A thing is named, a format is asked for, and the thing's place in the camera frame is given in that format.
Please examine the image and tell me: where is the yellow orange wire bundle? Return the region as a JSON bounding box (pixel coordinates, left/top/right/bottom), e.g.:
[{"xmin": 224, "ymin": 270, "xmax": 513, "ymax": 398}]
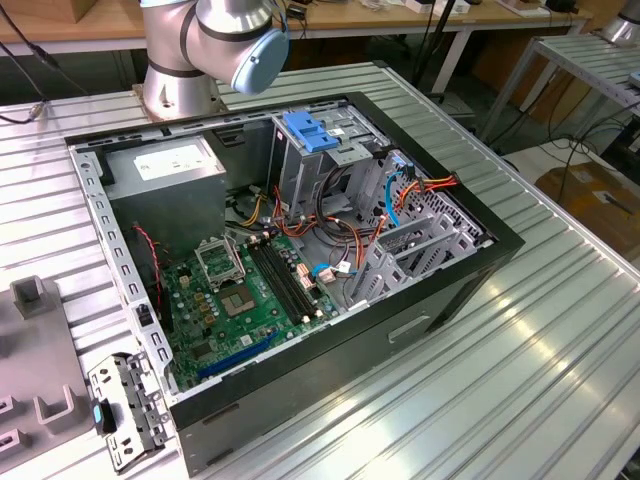
[{"xmin": 242, "ymin": 187, "xmax": 269, "ymax": 226}]

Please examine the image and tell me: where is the blue expansion slot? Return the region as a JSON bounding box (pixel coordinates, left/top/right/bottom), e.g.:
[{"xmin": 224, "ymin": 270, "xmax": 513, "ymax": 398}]
[{"xmin": 197, "ymin": 329, "xmax": 281, "ymax": 381}]

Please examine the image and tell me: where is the grey cable with metal connector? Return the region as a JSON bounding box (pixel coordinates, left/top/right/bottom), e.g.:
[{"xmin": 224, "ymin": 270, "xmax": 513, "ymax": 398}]
[{"xmin": 0, "ymin": 99, "xmax": 51, "ymax": 126}]

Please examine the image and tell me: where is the grey metal disk bay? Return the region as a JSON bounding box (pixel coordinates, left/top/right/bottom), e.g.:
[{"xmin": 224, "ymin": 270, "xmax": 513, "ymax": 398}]
[{"xmin": 344, "ymin": 149, "xmax": 496, "ymax": 309}]

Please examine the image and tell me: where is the CPU socket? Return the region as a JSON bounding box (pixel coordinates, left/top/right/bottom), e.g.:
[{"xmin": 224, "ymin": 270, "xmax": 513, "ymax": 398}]
[{"xmin": 217, "ymin": 283, "xmax": 259, "ymax": 319}]

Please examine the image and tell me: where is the white plug with wires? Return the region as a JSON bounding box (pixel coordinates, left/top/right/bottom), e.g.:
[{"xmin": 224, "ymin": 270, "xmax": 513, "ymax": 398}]
[{"xmin": 310, "ymin": 262, "xmax": 354, "ymax": 286}]

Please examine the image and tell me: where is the black clip with teal tab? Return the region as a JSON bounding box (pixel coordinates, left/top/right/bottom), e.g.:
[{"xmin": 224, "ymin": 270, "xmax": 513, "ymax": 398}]
[{"xmin": 91, "ymin": 397, "xmax": 119, "ymax": 436}]

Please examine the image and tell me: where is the blue wire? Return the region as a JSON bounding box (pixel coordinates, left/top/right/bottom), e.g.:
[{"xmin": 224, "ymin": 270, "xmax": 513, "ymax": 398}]
[{"xmin": 384, "ymin": 154, "xmax": 411, "ymax": 229}]

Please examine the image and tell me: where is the grey optical drive cage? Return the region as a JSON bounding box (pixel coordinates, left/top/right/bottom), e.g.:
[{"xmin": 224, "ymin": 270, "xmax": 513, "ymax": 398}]
[{"xmin": 267, "ymin": 104, "xmax": 391, "ymax": 221}]

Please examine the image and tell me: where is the metal slat side table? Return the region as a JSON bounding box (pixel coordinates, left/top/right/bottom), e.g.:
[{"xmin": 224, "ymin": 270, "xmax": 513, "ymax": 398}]
[{"xmin": 479, "ymin": 32, "xmax": 640, "ymax": 146}]

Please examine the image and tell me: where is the black open PC case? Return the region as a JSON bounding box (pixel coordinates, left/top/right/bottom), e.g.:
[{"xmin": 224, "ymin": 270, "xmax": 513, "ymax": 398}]
[{"xmin": 63, "ymin": 91, "xmax": 526, "ymax": 479}]

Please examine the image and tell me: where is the brown cardboard box on desk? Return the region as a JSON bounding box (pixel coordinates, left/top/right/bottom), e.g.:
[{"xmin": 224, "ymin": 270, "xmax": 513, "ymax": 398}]
[{"xmin": 67, "ymin": 0, "xmax": 99, "ymax": 24}]

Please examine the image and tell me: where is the blue plastic drive latch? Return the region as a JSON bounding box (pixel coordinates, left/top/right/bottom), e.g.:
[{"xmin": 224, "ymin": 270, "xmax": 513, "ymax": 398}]
[{"xmin": 282, "ymin": 112, "xmax": 341, "ymax": 154}]

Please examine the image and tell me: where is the white power strip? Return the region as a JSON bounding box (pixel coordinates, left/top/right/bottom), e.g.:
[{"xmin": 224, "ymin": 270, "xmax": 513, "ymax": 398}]
[{"xmin": 404, "ymin": 0, "xmax": 471, "ymax": 15}]

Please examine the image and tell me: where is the red twisted fan wire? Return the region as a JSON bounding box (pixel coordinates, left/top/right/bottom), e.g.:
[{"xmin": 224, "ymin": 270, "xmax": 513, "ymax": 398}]
[{"xmin": 132, "ymin": 224, "xmax": 165, "ymax": 314}]

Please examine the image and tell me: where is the green motherboard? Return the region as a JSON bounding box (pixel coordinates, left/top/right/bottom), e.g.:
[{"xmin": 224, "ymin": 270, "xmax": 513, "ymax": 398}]
[{"xmin": 162, "ymin": 232, "xmax": 341, "ymax": 394}]

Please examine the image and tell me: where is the grey power supply unit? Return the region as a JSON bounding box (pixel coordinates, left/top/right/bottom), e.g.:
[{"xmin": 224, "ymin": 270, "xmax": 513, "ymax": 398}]
[{"xmin": 102, "ymin": 134, "xmax": 229, "ymax": 256}]

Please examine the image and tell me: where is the black RAM slot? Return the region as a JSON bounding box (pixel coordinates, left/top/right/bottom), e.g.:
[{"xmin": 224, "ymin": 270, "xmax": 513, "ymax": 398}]
[
  {"xmin": 260, "ymin": 233, "xmax": 324, "ymax": 319},
  {"xmin": 249, "ymin": 238, "xmax": 311, "ymax": 324}
]

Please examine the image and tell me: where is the black stand pole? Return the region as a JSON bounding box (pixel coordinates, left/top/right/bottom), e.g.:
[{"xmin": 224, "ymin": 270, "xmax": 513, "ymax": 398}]
[{"xmin": 413, "ymin": 0, "xmax": 459, "ymax": 99}]

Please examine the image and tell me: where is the metal socket cover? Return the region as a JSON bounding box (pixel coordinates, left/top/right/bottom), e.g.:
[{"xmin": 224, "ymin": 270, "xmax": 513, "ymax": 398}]
[{"xmin": 193, "ymin": 234, "xmax": 247, "ymax": 292}]

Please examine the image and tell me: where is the black wire bundle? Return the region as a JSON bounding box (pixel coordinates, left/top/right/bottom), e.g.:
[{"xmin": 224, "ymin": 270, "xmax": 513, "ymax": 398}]
[{"xmin": 317, "ymin": 164, "xmax": 364, "ymax": 241}]

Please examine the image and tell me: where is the large brown cardboard box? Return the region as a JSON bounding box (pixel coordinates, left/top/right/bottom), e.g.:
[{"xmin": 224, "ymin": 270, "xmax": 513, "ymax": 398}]
[{"xmin": 534, "ymin": 162, "xmax": 640, "ymax": 256}]

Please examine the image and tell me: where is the metal card retention bracket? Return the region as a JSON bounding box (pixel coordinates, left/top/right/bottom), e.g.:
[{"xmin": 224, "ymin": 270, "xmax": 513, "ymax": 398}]
[{"xmin": 87, "ymin": 349, "xmax": 171, "ymax": 476}]

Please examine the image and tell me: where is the wooden desk with white legs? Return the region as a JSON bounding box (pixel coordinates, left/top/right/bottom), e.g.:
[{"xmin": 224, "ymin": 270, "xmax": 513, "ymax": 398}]
[{"xmin": 0, "ymin": 0, "xmax": 594, "ymax": 96}]

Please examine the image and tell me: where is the grey parts rack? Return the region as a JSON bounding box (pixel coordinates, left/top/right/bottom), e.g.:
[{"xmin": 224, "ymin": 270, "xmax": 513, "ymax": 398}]
[{"xmin": 0, "ymin": 277, "xmax": 99, "ymax": 476}]

